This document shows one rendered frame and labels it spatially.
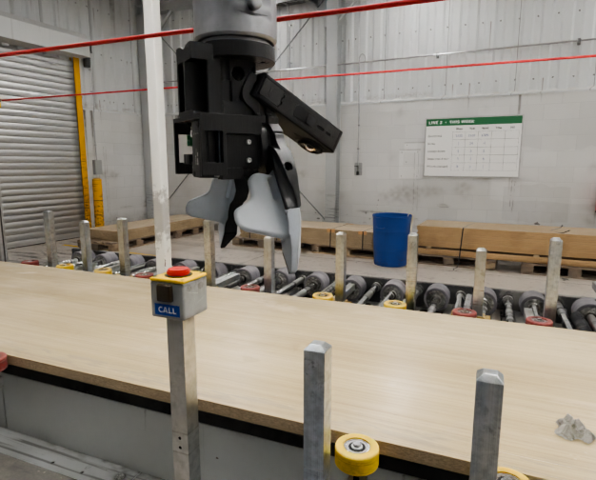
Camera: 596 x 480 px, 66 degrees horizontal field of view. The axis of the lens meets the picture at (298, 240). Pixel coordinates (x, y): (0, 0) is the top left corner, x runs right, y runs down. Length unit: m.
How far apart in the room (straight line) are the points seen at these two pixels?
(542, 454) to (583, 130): 7.00
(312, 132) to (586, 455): 0.78
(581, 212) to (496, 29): 2.98
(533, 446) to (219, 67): 0.85
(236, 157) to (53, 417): 1.24
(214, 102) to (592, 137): 7.51
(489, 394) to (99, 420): 1.04
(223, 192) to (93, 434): 1.07
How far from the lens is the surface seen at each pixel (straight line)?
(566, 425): 1.08
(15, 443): 1.65
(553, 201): 7.80
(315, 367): 0.74
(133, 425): 1.35
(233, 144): 0.41
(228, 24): 0.43
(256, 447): 1.15
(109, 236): 8.12
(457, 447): 0.97
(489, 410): 0.71
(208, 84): 0.42
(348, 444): 0.93
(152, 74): 2.08
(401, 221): 6.31
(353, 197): 8.31
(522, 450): 1.00
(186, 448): 0.94
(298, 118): 0.46
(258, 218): 0.39
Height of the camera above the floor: 1.41
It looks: 10 degrees down
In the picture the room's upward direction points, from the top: straight up
